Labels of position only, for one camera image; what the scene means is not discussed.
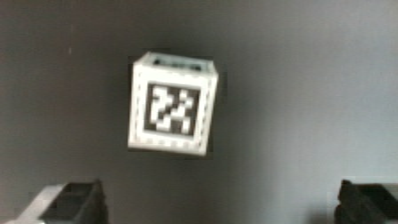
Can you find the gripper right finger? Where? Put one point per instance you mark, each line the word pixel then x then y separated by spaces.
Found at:
pixel 368 203

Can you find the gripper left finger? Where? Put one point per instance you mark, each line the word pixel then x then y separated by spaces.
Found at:
pixel 67 204

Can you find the white chair leg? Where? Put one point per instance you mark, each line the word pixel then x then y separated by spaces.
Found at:
pixel 171 108

